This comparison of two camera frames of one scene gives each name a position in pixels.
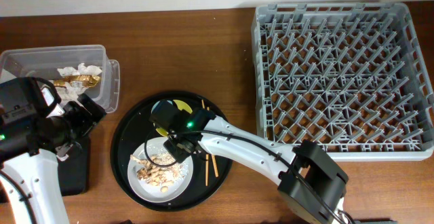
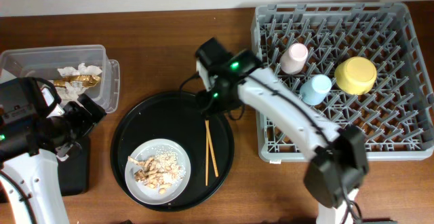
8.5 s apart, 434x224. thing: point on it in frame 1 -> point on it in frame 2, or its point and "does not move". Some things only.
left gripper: (87, 119) does not move
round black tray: (211, 171) does not move
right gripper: (162, 119) -> (210, 102)
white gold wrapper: (76, 81) does not move
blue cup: (163, 107) -> (314, 91)
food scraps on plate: (161, 176) does not move
